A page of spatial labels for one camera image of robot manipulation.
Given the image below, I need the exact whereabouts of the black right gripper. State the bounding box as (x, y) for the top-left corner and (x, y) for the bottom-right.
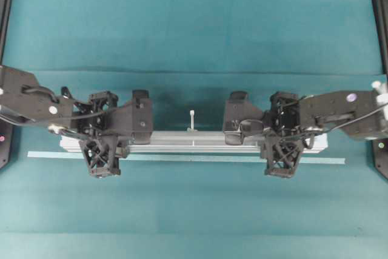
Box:
(222, 91), (302, 159)

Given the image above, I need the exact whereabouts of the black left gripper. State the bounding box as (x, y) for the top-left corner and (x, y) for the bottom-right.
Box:
(72, 90), (153, 158)

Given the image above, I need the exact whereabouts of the large silver aluminium rail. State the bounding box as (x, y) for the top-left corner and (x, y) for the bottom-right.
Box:
(59, 130), (329, 157)

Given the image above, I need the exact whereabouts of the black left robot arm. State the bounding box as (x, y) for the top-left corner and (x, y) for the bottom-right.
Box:
(1, 66), (153, 164)

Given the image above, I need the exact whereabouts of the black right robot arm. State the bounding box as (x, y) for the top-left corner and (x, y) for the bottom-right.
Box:
(222, 90), (387, 166)

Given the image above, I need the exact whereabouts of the light green tape strip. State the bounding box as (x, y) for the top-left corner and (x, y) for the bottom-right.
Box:
(27, 151), (346, 165)

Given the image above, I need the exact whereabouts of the teal table cloth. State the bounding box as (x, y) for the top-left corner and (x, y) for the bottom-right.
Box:
(1, 0), (387, 258)

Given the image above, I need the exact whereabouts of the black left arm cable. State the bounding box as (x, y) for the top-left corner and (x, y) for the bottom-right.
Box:
(0, 110), (119, 128)

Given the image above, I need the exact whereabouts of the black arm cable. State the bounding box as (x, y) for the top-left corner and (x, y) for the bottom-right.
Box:
(0, 110), (119, 128)
(298, 101), (388, 134)

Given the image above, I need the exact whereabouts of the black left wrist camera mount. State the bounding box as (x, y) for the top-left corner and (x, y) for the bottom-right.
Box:
(78, 136), (121, 178)

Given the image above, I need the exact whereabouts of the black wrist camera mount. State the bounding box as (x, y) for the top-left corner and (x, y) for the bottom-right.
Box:
(264, 136), (304, 178)
(78, 136), (121, 178)

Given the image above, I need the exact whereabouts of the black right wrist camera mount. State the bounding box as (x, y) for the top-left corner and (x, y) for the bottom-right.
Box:
(264, 136), (304, 178)

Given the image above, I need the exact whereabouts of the middle white cable tie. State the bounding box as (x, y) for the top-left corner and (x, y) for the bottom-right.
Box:
(187, 110), (197, 132)

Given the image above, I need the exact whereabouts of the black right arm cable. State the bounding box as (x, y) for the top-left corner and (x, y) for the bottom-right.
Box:
(298, 101), (388, 134)

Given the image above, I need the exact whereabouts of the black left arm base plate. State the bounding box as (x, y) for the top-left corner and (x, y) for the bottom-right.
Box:
(0, 120), (14, 168)

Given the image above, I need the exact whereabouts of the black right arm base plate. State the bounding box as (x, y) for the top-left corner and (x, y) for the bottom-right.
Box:
(372, 138), (388, 180)

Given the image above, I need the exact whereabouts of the black left frame post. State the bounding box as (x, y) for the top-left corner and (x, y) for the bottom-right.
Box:
(0, 0), (12, 62)

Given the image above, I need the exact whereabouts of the black frame post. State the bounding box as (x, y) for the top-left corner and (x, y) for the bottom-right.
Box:
(0, 0), (12, 62)
(372, 0), (387, 75)

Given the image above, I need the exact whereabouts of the black right frame post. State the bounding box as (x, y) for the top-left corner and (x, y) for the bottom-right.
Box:
(372, 0), (387, 75)

